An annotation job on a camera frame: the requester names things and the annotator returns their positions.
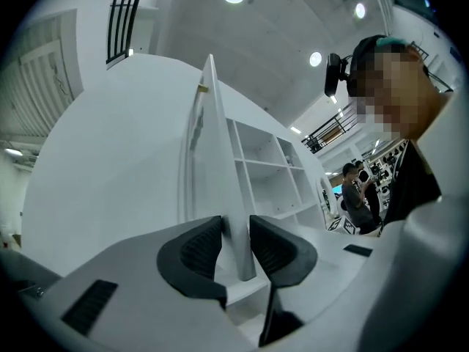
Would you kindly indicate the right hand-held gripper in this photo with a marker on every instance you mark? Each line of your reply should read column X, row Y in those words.
column 344, row 226

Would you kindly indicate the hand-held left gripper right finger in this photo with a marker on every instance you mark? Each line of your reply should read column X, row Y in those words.
column 293, row 255

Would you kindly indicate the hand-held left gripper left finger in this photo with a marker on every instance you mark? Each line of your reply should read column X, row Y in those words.
column 146, row 288

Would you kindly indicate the white shelf unit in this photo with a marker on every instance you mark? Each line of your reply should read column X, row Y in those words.
column 264, row 182

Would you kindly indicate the white glass cabinet door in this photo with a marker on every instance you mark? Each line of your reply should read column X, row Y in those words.
column 234, row 196

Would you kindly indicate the person's black t-shirt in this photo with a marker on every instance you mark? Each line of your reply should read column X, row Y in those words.
column 410, row 189

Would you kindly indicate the black metal railing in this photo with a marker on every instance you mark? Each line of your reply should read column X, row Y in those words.
column 122, row 20
column 329, row 132

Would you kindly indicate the person's head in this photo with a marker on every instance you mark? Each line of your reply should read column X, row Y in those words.
column 403, row 94

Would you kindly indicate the white ribbed shutter door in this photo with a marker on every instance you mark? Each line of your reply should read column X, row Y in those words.
column 33, row 79

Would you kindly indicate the black head-mounted camera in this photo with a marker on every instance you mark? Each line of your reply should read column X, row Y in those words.
column 335, row 75

